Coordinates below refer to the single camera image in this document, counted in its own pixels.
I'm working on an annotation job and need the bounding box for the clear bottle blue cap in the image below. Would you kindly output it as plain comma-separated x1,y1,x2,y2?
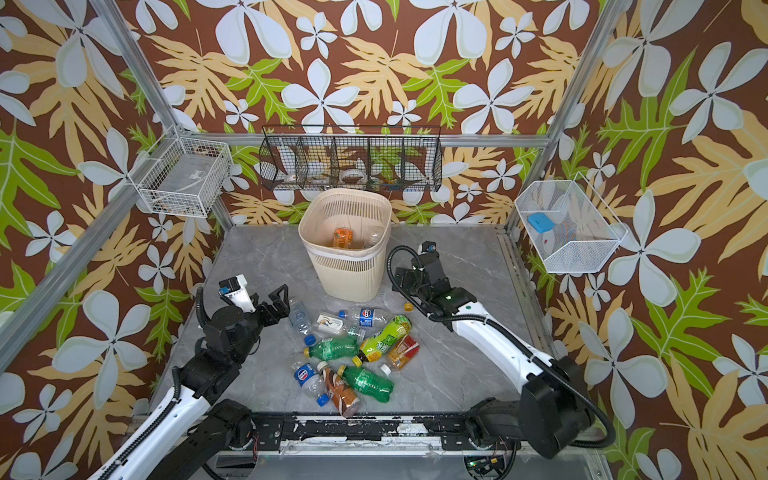
289,298,317,347

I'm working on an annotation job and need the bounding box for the dark green label water bottle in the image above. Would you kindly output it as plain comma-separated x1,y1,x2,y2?
363,226,386,248

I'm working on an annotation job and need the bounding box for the orange red label bottle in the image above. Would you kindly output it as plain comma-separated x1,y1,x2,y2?
386,335,420,370

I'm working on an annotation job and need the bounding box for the pepsi bottle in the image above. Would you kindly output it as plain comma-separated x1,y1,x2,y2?
339,306,394,329
290,358,330,407

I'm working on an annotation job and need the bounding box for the yellow label juice bottle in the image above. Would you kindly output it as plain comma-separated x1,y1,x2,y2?
332,227,354,249

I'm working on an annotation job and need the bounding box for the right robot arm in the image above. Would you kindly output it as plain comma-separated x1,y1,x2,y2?
386,241,617,459

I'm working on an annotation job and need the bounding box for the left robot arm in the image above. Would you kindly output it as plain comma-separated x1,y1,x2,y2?
92,278,290,479

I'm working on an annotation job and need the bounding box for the beige plastic waste bin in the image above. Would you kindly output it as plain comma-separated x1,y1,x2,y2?
298,188,392,303

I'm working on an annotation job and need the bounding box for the lime green label bottle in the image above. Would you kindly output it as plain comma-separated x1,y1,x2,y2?
352,315,412,367

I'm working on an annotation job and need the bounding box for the white label small bottle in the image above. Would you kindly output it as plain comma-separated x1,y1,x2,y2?
314,312,365,344

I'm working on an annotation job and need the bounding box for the green soda bottle upper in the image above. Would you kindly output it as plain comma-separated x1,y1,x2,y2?
303,335,359,361

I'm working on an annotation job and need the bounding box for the green soda bottle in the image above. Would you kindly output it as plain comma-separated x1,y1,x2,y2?
303,335,359,361
338,365,394,403

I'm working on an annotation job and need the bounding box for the green soda bottle lower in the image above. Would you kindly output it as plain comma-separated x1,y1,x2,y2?
338,365,394,403

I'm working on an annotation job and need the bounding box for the brown tea bottle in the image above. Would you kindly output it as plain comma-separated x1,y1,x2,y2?
317,361,362,419

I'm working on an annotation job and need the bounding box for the blue object in basket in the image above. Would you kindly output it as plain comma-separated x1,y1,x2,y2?
527,212,555,234

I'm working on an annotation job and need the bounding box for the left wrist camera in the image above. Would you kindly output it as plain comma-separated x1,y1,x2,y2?
218,274,256,313

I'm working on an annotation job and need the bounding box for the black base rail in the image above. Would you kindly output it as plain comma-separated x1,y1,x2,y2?
197,410,523,457

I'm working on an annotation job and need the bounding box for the white wire basket right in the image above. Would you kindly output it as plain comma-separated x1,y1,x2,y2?
515,174,629,276

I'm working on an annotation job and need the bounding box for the white wire basket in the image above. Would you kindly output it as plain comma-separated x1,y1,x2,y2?
515,174,629,276
129,127,233,218

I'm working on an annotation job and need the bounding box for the black wire wall basket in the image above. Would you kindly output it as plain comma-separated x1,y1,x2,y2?
255,124,444,193

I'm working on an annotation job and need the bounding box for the white wire basket left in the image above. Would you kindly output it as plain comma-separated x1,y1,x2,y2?
129,127,233,218

